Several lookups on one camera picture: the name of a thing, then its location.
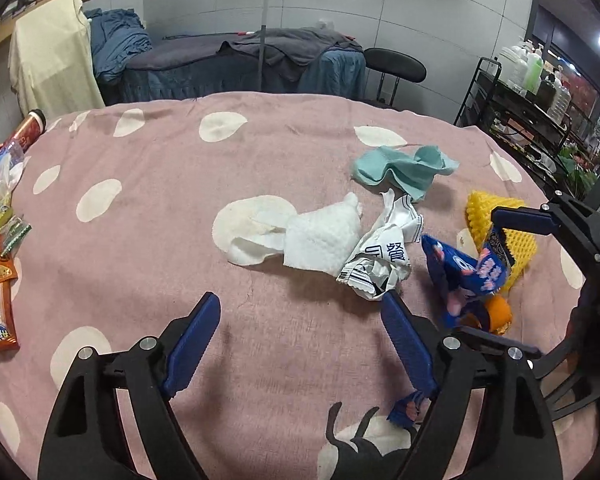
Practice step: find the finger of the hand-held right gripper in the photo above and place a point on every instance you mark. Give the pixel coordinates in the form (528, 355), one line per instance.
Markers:
(525, 220)
(560, 355)

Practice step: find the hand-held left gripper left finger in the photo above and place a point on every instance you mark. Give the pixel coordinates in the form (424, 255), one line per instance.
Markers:
(190, 345)

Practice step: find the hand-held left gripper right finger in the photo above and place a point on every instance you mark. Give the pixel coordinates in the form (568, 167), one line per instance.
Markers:
(410, 345)

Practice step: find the yellow foam net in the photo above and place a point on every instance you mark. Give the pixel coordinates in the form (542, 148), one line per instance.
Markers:
(480, 210)

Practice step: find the blue snack wrapper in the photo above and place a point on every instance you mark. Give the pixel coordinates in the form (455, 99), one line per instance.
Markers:
(460, 270)

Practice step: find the white printed wrapper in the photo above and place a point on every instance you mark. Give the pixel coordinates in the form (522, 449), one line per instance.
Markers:
(380, 255)

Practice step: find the white tissue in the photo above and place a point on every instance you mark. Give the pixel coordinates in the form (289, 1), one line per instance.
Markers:
(320, 240)

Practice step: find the teal cloth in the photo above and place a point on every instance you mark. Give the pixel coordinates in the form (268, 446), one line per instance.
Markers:
(395, 170)

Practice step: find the potted plant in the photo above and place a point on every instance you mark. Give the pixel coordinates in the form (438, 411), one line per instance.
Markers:
(577, 170)

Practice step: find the pink polka dot blanket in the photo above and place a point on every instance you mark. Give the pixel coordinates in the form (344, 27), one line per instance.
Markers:
(155, 260)

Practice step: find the black trolley cart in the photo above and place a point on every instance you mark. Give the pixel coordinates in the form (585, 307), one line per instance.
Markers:
(510, 110)

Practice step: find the clear plastic bottle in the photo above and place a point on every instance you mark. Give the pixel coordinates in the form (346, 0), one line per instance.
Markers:
(562, 97)

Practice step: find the dark brown bottle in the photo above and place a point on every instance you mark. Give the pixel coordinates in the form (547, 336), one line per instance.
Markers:
(547, 92)

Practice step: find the green pump bottle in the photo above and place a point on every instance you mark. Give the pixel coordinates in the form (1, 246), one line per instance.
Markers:
(534, 70)

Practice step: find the white pump bottle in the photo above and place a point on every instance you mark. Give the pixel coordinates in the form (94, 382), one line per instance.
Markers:
(514, 65)

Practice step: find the black chair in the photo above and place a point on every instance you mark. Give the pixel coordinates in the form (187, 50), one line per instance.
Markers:
(395, 62)

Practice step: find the red snack can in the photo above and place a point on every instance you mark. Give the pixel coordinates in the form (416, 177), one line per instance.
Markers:
(27, 132)

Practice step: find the massage bed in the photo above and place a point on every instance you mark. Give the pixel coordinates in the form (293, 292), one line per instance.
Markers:
(190, 70)

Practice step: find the grey blanket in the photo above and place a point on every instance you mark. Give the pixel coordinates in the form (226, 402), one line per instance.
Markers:
(300, 45)

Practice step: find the blue bedding pile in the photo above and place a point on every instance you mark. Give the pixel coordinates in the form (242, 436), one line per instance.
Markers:
(120, 40)

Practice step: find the cream towel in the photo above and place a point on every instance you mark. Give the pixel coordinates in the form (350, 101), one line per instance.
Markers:
(55, 60)

